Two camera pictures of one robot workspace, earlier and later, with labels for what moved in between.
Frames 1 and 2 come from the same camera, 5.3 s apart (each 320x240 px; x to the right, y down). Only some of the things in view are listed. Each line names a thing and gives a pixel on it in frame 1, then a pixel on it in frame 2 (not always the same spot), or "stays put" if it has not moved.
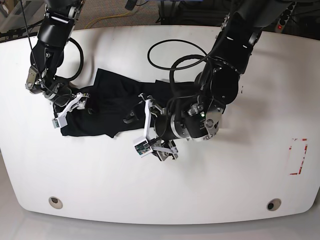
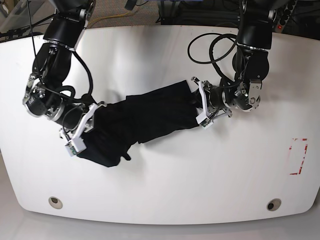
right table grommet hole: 273,204 stays put
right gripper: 163,150 -> 215,101
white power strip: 284,17 stays put
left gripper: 79,103 -> 75,119
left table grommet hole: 55,202 stays put
